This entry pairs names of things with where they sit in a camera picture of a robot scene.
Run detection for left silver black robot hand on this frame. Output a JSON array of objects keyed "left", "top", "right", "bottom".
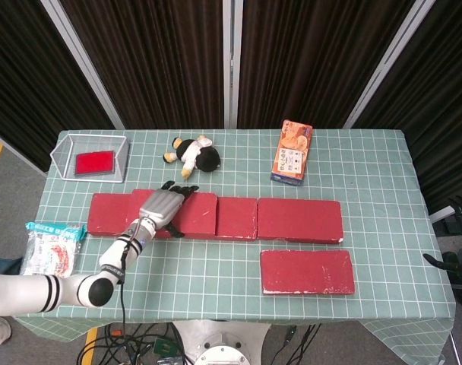
[{"left": 138, "top": 181, "right": 200, "bottom": 239}]

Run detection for red brick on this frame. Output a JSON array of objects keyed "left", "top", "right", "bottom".
[
  {"left": 86, "top": 192, "right": 135, "bottom": 239},
  {"left": 256, "top": 197, "right": 345, "bottom": 245},
  {"left": 260, "top": 249, "right": 356, "bottom": 297},
  {"left": 126, "top": 189, "right": 219, "bottom": 240},
  {"left": 215, "top": 196, "right": 259, "bottom": 243}
]

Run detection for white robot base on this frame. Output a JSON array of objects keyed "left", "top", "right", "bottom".
[{"left": 173, "top": 321, "right": 272, "bottom": 365}]

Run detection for clear plastic tray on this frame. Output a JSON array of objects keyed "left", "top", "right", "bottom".
[{"left": 49, "top": 132, "right": 131, "bottom": 184}]

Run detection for black white plush toy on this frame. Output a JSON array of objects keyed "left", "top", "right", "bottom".
[{"left": 162, "top": 134, "right": 222, "bottom": 181}]

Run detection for green checkered tablecloth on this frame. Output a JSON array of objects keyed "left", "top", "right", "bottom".
[{"left": 8, "top": 129, "right": 457, "bottom": 360}]

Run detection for red ink pad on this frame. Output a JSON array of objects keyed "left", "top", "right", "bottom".
[{"left": 74, "top": 150, "right": 116, "bottom": 176}]

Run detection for teal snack bag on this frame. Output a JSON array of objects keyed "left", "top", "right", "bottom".
[{"left": 20, "top": 222, "right": 88, "bottom": 278}]

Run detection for green circuit board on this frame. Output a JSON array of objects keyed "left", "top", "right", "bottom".
[{"left": 153, "top": 339, "right": 177, "bottom": 357}]

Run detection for orange biscuit box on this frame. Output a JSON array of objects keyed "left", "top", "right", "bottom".
[{"left": 270, "top": 119, "right": 314, "bottom": 187}]

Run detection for blue jeans leg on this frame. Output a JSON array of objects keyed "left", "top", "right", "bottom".
[{"left": 0, "top": 257, "right": 23, "bottom": 275}]

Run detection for grey partition base rail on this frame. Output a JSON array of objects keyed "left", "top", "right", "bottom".
[
  {"left": 428, "top": 208, "right": 454, "bottom": 224},
  {"left": 0, "top": 127, "right": 48, "bottom": 178}
]

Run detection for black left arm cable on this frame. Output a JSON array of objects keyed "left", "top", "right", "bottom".
[{"left": 118, "top": 237, "right": 128, "bottom": 332}]

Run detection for tangled black floor cables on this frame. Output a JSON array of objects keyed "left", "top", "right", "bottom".
[{"left": 77, "top": 322, "right": 190, "bottom": 365}]

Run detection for grey partition post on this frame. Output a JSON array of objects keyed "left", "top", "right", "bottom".
[
  {"left": 40, "top": 0, "right": 125, "bottom": 130},
  {"left": 222, "top": 0, "right": 244, "bottom": 129},
  {"left": 343, "top": 0, "right": 437, "bottom": 129}
]

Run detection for black floor cable bundle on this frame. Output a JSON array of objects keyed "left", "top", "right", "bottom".
[{"left": 282, "top": 325, "right": 321, "bottom": 365}]

